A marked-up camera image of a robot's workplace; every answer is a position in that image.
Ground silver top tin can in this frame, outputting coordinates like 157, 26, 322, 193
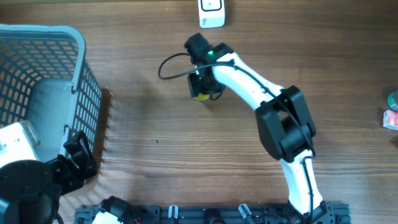
387, 91, 398, 111

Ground white barcode scanner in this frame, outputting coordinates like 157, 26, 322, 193
198, 0, 226, 29

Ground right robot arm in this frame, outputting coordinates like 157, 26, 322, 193
184, 33, 326, 223

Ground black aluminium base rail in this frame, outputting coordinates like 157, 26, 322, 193
73, 203, 351, 224

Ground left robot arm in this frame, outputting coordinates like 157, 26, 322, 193
1, 131, 98, 224

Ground red juice carton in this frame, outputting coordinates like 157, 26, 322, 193
382, 110, 398, 130

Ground grey plastic mesh basket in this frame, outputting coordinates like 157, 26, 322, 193
1, 24, 102, 162

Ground yellow lid jar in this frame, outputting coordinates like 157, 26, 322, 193
195, 93, 210, 101

